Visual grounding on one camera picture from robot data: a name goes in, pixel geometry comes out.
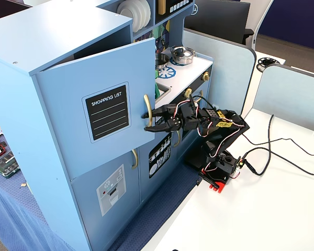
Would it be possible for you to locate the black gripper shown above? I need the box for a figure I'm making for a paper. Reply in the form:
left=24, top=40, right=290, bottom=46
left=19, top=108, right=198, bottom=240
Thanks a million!
left=142, top=104, right=200, bottom=133

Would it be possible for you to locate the long gold cabinet door handle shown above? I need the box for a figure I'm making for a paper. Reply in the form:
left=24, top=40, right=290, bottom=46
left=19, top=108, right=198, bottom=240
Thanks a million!
left=143, top=94, right=153, bottom=126

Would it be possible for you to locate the blue shopping list cabinet door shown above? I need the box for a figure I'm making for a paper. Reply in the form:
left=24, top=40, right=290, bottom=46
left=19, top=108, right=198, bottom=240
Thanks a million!
left=35, top=37, right=158, bottom=181

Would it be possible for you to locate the blue dishwasher door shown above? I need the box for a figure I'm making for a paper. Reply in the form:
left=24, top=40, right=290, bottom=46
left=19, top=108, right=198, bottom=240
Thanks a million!
left=137, top=128, right=184, bottom=204

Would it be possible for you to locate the blue ice dispenser door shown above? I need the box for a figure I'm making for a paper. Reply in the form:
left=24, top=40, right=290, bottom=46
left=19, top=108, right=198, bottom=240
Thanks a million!
left=70, top=147, right=141, bottom=251

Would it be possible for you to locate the grey toy sink basin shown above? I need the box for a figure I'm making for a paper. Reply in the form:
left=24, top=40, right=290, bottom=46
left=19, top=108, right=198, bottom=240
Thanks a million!
left=156, top=82, right=172, bottom=102

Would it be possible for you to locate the green plastic pitcher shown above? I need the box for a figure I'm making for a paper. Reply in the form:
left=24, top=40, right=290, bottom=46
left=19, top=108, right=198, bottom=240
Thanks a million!
left=154, top=69, right=161, bottom=99

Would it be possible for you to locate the steel pot with lid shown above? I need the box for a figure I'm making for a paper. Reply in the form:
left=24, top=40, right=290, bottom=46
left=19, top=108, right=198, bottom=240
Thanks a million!
left=170, top=46, right=197, bottom=65

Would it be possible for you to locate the pale blue desk partition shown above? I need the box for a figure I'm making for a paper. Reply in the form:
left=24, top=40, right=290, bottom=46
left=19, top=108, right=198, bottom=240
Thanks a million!
left=239, top=64, right=314, bottom=134
left=182, top=28, right=257, bottom=117

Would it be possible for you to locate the red table clamp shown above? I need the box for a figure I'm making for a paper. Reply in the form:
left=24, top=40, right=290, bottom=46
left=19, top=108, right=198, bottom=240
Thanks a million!
left=198, top=168, right=226, bottom=194

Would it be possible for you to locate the white toy plate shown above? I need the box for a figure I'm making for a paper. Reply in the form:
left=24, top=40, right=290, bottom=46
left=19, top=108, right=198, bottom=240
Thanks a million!
left=116, top=0, right=140, bottom=32
left=141, top=0, right=152, bottom=27
left=132, top=0, right=147, bottom=31

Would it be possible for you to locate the black toy microwave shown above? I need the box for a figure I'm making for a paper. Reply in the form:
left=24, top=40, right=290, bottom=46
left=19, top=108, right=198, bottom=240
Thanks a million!
left=155, top=0, right=194, bottom=24

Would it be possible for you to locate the black computer monitor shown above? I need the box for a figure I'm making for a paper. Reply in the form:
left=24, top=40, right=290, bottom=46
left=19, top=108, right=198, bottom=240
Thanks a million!
left=184, top=0, right=252, bottom=45

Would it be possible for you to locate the blue toy kitchen unit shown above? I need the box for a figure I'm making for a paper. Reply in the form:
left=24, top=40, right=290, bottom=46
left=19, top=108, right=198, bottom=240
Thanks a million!
left=0, top=0, right=214, bottom=251

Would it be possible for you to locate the green circuit board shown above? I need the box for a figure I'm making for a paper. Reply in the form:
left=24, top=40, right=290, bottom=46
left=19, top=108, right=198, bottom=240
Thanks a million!
left=0, top=153, right=19, bottom=180

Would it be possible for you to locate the gold oven door handle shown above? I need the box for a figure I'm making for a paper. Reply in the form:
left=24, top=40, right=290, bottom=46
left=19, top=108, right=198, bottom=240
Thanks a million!
left=192, top=89, right=204, bottom=108

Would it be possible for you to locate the gold ice dispenser door handle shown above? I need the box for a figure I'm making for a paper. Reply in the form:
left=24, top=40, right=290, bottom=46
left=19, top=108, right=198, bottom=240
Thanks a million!
left=131, top=149, right=139, bottom=170

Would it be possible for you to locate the black cable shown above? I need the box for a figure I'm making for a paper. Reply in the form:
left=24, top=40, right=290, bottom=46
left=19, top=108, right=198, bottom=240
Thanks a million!
left=244, top=114, right=275, bottom=176
left=242, top=147, right=314, bottom=176
left=242, top=132, right=314, bottom=156

